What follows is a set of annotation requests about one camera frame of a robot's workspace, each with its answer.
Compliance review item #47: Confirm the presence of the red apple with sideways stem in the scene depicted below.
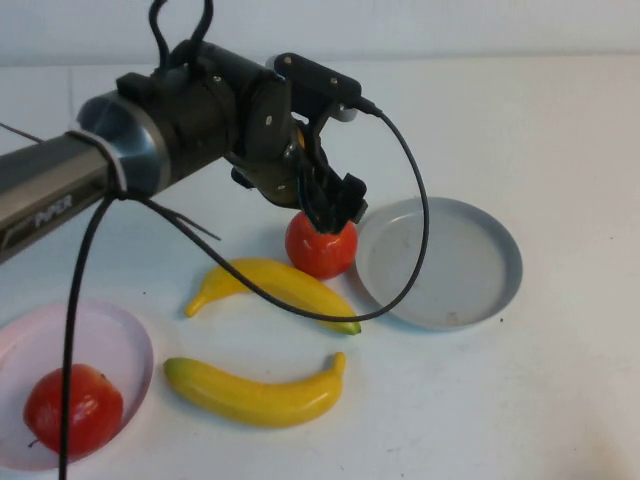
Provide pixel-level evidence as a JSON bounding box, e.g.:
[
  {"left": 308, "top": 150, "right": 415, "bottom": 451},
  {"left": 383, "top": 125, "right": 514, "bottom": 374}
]
[{"left": 23, "top": 363, "right": 125, "bottom": 457}]

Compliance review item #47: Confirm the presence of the white zip tie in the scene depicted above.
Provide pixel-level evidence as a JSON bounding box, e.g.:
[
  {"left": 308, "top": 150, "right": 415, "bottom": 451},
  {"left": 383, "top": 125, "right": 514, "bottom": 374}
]
[{"left": 67, "top": 130, "right": 132, "bottom": 201}]

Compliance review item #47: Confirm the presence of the thin black cable tie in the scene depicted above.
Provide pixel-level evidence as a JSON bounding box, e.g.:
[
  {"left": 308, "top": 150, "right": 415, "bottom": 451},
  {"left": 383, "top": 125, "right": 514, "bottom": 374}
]
[{"left": 144, "top": 199, "right": 222, "bottom": 241}]

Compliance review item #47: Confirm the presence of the long black camera cable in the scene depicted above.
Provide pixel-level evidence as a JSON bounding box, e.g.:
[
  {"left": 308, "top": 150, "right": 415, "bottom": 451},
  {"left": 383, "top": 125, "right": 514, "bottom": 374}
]
[{"left": 57, "top": 97, "right": 431, "bottom": 480}]

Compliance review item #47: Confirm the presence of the thick yellow banana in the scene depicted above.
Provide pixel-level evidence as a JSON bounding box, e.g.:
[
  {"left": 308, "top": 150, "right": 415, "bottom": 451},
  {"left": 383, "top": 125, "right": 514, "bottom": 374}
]
[{"left": 163, "top": 351, "right": 347, "bottom": 429}]

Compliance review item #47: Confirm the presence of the pink round plate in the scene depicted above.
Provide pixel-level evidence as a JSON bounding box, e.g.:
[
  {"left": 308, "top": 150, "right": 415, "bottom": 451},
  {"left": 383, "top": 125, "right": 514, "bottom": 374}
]
[{"left": 0, "top": 298, "right": 155, "bottom": 472}]

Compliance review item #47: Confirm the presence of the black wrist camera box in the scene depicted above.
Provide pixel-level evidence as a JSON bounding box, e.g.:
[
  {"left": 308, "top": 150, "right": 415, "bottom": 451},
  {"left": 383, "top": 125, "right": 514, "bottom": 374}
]
[{"left": 273, "top": 52, "right": 362, "bottom": 124}]

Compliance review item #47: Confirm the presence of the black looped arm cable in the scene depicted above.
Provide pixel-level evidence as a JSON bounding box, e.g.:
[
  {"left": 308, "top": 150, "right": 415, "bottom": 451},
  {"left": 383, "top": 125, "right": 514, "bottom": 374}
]
[{"left": 148, "top": 0, "right": 215, "bottom": 66}]

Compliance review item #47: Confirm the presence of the slim yellow banana green tip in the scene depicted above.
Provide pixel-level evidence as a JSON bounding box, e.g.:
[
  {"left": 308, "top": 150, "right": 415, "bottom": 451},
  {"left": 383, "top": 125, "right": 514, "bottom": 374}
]
[{"left": 184, "top": 257, "right": 362, "bottom": 337}]

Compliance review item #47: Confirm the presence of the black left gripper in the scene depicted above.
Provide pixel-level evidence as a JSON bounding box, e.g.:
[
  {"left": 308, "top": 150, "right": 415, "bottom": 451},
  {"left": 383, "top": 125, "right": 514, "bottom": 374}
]
[{"left": 229, "top": 116, "right": 370, "bottom": 235}]

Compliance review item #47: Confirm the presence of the grey round plate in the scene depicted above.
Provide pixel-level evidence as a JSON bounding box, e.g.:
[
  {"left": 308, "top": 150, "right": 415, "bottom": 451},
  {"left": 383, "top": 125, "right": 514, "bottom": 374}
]
[{"left": 355, "top": 196, "right": 524, "bottom": 331}]

